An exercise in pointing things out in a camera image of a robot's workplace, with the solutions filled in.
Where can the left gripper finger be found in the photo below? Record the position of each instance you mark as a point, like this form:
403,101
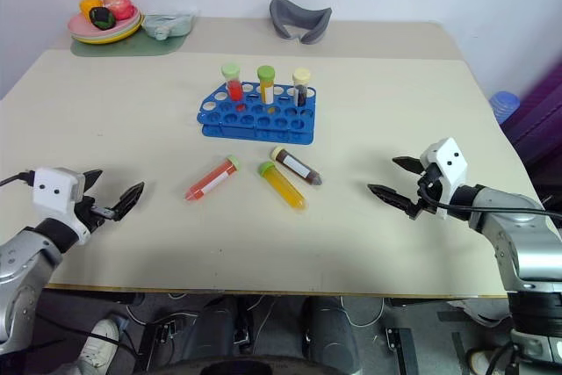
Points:
92,181
128,200

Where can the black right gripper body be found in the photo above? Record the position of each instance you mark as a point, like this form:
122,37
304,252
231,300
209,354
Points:
427,186

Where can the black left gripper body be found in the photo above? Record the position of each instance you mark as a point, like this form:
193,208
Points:
88,214

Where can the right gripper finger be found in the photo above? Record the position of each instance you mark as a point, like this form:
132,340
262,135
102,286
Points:
393,197
409,164

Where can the green cap orange tube front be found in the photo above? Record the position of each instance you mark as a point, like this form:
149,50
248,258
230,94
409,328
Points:
285,188

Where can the green cap orange tube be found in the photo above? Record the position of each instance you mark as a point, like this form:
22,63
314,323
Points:
285,188
266,91

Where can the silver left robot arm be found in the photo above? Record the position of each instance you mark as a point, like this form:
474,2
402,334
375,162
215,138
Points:
22,256

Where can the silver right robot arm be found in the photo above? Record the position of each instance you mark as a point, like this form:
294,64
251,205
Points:
527,252

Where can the blue test tube rack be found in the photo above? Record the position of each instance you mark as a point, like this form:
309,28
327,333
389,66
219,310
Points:
246,129

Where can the green cap orange tube back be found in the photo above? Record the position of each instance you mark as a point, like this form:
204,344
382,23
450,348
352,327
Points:
266,91

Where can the blue plastic bottle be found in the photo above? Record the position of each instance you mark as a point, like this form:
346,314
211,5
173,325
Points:
505,105

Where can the white sneaker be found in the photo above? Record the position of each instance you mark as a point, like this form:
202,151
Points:
480,362
98,344

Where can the dark purple upholstered object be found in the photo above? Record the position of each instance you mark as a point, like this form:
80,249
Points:
540,120

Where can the green placemat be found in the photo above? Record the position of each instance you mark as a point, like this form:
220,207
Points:
131,48

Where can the yellow plate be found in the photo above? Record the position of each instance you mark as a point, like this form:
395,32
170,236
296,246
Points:
105,41

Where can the dark rounded shape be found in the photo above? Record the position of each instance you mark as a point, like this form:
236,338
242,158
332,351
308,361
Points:
215,326
329,331

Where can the light green plate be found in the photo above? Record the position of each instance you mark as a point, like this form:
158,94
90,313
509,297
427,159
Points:
129,31

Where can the pink plate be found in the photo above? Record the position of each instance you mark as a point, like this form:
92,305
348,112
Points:
79,23

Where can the dark purple toy fruit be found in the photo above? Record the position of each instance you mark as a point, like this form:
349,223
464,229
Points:
102,18

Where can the orange toy bell pepper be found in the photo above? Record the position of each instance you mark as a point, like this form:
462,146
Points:
90,4

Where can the pink toy apple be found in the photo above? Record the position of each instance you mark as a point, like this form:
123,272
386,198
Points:
116,2

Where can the grey foam face pad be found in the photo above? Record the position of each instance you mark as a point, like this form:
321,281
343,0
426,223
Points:
285,19

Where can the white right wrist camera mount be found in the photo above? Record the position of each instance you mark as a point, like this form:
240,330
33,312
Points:
450,160

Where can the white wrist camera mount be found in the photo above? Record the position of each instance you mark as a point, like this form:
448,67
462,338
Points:
52,190
450,160

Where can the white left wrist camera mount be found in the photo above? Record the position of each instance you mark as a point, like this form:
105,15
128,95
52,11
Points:
52,190

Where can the black metal floor bracket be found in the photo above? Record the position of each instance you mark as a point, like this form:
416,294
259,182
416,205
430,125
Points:
401,348

